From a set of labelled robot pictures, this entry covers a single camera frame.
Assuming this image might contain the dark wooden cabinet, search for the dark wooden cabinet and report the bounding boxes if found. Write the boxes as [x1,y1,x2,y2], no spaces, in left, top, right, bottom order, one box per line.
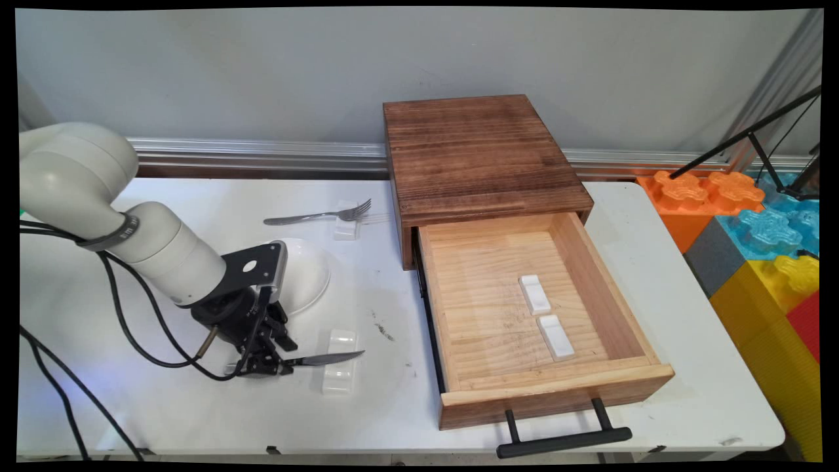
[383,94,595,271]

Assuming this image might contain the yellow plastic block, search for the yellow plastic block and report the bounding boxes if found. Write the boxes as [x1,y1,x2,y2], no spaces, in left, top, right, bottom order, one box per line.
[710,254,823,463]

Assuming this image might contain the steel table knife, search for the steel table knife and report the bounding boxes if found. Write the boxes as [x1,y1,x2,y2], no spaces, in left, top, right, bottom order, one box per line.
[224,350,366,378]

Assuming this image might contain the small white cutlery rest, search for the small white cutlery rest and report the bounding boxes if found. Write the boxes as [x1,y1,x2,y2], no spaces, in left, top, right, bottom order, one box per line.
[333,200,361,241]

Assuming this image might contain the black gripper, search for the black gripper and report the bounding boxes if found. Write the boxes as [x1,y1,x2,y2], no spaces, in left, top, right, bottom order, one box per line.
[191,287,300,380]

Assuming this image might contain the blue plastic block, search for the blue plastic block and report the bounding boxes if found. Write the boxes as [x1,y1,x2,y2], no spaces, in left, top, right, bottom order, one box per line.
[714,172,821,262]

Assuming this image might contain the white round plate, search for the white round plate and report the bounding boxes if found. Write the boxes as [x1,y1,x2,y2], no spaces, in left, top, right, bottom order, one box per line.
[272,237,331,316]

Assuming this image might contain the aluminium wall rail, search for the aluminium wall rail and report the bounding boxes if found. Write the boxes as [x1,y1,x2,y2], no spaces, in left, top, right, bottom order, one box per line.
[128,136,817,178]

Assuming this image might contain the white rest block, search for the white rest block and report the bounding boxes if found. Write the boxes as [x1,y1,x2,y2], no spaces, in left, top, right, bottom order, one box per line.
[518,274,553,316]
[537,314,576,362]

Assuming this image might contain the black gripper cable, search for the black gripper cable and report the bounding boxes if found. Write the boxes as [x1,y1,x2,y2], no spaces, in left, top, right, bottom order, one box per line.
[18,222,218,461]

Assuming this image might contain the orange plastic block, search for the orange plastic block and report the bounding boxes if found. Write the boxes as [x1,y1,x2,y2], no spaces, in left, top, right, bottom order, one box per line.
[637,170,766,254]

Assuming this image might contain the grey plastic block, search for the grey plastic block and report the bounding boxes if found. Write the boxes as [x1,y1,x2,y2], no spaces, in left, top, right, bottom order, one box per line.
[684,220,749,299]

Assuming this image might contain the black tripod stand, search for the black tripod stand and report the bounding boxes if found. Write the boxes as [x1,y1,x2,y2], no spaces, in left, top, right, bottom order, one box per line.
[669,85,822,201]

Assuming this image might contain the red plastic block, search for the red plastic block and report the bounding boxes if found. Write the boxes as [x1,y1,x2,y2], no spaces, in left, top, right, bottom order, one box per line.
[785,292,821,364]

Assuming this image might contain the black drawer handle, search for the black drawer handle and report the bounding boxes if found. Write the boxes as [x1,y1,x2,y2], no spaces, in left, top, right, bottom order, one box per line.
[496,397,634,460]

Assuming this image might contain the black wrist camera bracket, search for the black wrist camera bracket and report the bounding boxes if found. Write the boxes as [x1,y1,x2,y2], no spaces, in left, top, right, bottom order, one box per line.
[222,240,289,304]

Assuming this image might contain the light wooden drawer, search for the light wooden drawer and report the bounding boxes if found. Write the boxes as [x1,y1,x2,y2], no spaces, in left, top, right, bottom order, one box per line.
[418,211,676,431]

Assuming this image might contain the grey cable strap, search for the grey cable strap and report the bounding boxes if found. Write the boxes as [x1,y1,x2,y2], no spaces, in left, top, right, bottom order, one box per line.
[77,213,140,253]

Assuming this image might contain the steel fork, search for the steel fork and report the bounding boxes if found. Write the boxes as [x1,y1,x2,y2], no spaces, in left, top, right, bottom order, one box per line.
[263,199,372,226]

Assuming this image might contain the black drawer slide rail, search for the black drawer slide rail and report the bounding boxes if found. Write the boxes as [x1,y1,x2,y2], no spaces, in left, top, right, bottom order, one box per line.
[415,259,448,394]

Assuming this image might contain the black camera cable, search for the black camera cable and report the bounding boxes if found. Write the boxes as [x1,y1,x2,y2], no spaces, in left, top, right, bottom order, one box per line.
[18,222,273,461]

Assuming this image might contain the long white cutlery rest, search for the long white cutlery rest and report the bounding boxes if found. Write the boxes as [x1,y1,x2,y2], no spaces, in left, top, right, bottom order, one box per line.
[321,330,358,395]

